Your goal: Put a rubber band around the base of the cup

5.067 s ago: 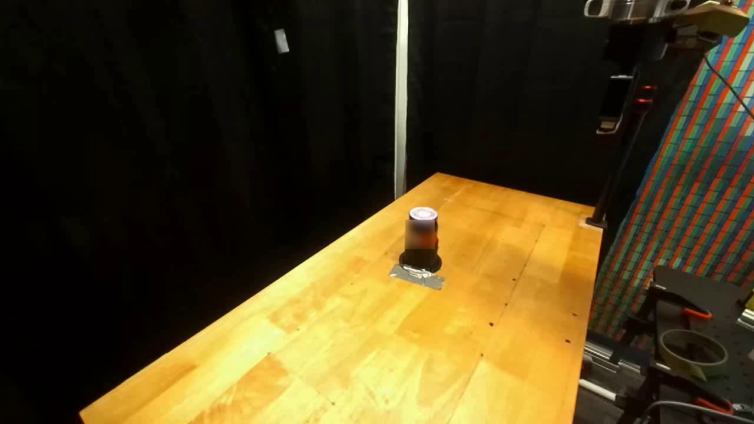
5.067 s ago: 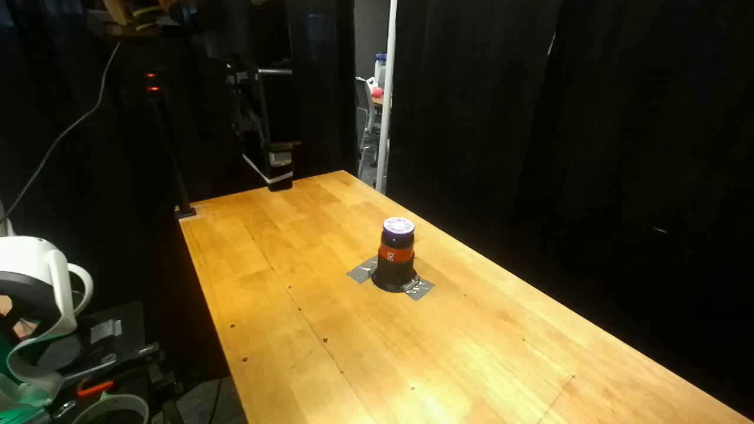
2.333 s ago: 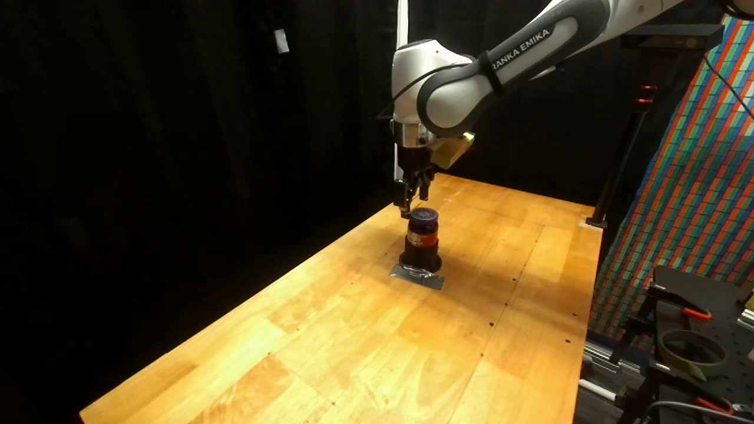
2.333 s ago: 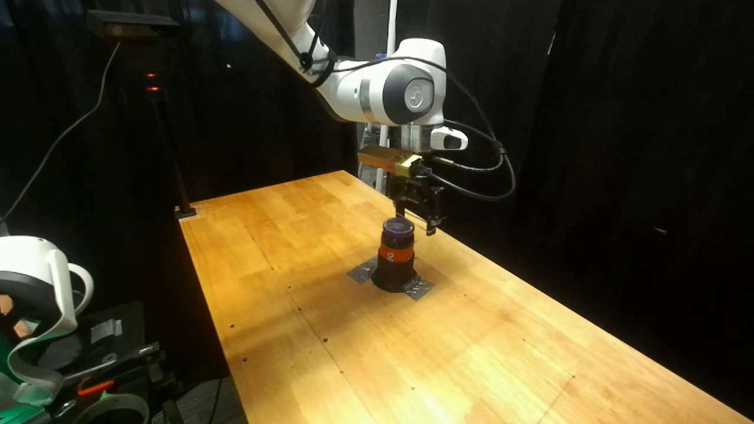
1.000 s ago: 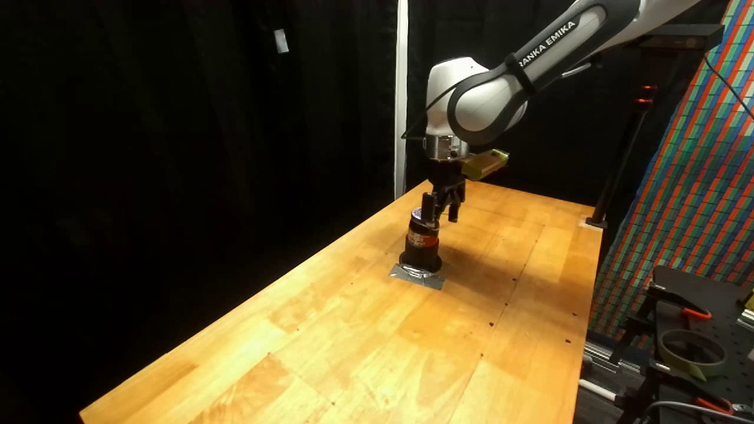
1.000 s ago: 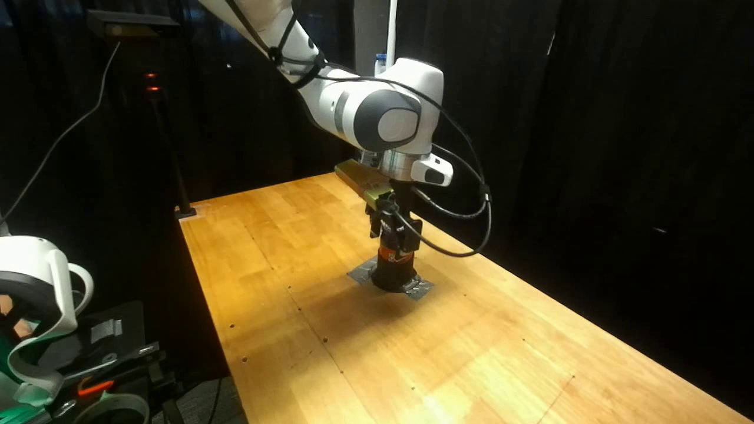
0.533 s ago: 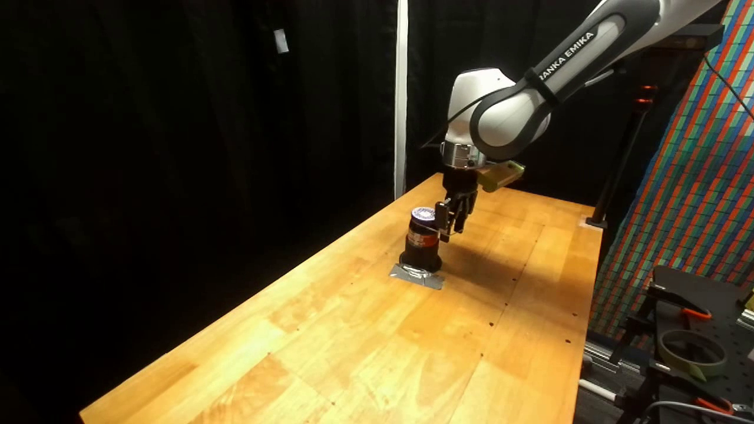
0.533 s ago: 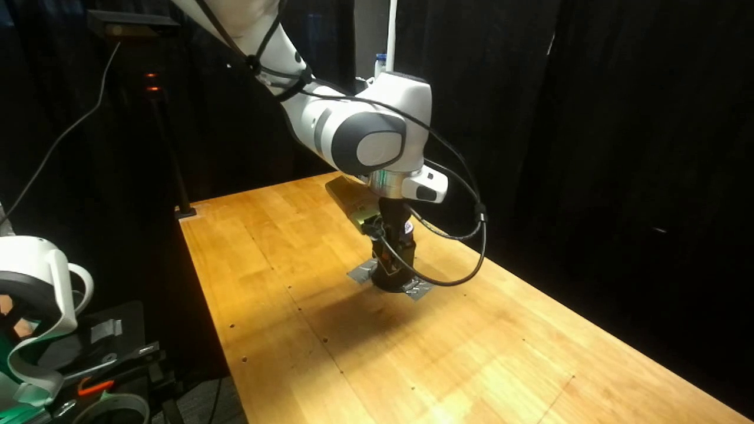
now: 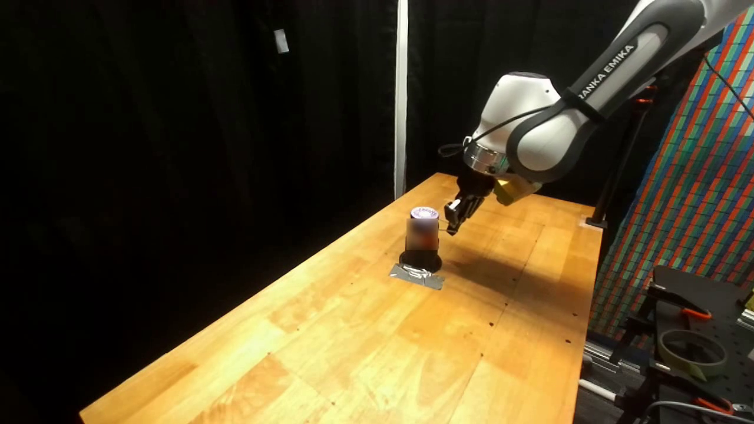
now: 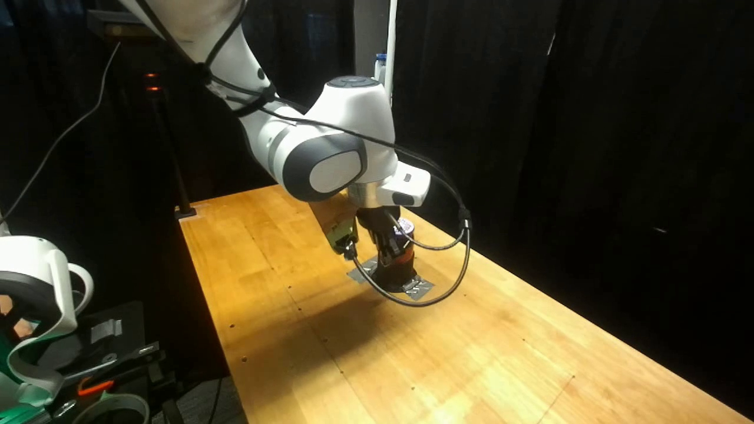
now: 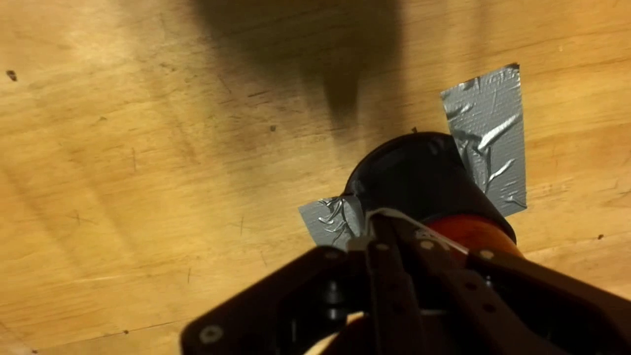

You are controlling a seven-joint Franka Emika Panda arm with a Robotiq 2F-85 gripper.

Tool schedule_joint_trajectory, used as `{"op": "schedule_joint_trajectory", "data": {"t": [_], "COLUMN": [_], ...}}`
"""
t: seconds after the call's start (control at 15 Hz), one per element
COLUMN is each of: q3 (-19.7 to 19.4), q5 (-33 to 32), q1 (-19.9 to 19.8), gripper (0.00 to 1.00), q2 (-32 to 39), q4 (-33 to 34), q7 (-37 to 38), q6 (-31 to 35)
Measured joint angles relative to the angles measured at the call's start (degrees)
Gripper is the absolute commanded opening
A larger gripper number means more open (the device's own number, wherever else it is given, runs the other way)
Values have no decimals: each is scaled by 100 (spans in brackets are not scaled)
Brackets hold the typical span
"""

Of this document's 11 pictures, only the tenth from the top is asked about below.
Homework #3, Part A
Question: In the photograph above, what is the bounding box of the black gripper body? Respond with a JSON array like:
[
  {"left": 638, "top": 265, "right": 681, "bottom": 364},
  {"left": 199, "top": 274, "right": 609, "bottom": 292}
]
[{"left": 355, "top": 202, "right": 406, "bottom": 241}]

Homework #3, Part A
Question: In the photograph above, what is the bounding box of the white rounded robot base housing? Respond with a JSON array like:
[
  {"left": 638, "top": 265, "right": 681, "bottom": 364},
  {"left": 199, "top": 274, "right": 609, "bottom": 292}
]
[{"left": 0, "top": 234, "right": 97, "bottom": 341}]

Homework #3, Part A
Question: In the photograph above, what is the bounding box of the grey tape piece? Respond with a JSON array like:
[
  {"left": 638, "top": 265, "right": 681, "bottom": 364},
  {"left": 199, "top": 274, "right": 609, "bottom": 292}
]
[{"left": 343, "top": 258, "right": 378, "bottom": 286}]

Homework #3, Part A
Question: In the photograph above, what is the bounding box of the grey square coaster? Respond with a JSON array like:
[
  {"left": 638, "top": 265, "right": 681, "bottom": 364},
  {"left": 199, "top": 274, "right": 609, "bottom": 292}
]
[{"left": 401, "top": 274, "right": 436, "bottom": 304}]

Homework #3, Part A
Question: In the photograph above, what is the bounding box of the white vertical pole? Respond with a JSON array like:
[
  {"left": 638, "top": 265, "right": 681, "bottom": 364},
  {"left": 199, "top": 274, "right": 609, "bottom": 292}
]
[{"left": 378, "top": 0, "right": 401, "bottom": 80}]

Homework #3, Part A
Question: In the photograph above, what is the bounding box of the black tripod stand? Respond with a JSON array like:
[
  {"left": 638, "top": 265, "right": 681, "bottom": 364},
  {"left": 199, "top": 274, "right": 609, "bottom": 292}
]
[{"left": 146, "top": 92, "right": 199, "bottom": 221}]

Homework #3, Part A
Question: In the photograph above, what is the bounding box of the black curtain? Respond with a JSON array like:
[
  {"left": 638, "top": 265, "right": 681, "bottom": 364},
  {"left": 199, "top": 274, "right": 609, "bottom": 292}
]
[{"left": 388, "top": 0, "right": 754, "bottom": 420}]

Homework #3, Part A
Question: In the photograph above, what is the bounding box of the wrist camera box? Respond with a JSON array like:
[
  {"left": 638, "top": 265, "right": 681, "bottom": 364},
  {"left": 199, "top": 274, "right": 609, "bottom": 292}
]
[{"left": 309, "top": 196, "right": 365, "bottom": 261}]

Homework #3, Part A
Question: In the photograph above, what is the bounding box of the black clamp with orange handle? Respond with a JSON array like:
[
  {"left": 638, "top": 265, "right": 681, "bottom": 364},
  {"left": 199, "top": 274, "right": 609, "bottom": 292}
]
[{"left": 46, "top": 300, "right": 183, "bottom": 424}]

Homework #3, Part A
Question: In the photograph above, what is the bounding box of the white hanging cable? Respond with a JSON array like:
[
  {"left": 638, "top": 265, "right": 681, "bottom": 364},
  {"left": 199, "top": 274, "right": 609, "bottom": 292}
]
[{"left": 0, "top": 37, "right": 125, "bottom": 225}]

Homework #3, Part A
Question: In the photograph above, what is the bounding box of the clear green cable loop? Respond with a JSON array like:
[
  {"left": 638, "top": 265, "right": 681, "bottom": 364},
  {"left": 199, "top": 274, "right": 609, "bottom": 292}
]
[{"left": 0, "top": 324, "right": 150, "bottom": 424}]

